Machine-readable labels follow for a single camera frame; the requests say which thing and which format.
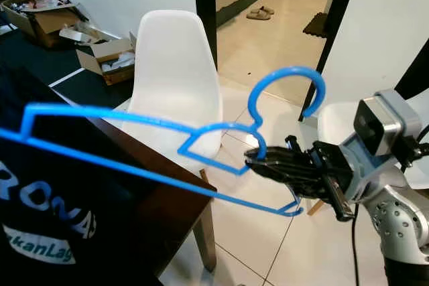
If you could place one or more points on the large cardboard box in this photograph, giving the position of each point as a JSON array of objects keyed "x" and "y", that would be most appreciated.
[{"x": 47, "y": 25}]

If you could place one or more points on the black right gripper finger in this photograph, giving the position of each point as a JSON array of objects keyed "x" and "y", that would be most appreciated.
[
  {"x": 295, "y": 180},
  {"x": 288, "y": 152}
]

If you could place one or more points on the beige slipper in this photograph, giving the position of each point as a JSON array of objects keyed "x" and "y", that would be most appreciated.
[
  {"x": 256, "y": 15},
  {"x": 267, "y": 10}
]

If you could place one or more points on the small open cardboard box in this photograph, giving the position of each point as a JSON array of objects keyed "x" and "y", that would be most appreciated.
[{"x": 107, "y": 51}]

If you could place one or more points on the dark door mat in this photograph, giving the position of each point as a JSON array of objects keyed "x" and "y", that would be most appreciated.
[{"x": 316, "y": 25}]

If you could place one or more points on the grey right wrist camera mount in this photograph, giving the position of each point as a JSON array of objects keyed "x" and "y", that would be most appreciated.
[{"x": 385, "y": 122}]

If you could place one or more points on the dark navy printed t-shirt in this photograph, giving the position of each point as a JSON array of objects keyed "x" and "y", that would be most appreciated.
[{"x": 17, "y": 162}]

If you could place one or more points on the blue plastic hanger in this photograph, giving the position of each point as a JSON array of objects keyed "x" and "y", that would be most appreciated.
[{"x": 320, "y": 92}]

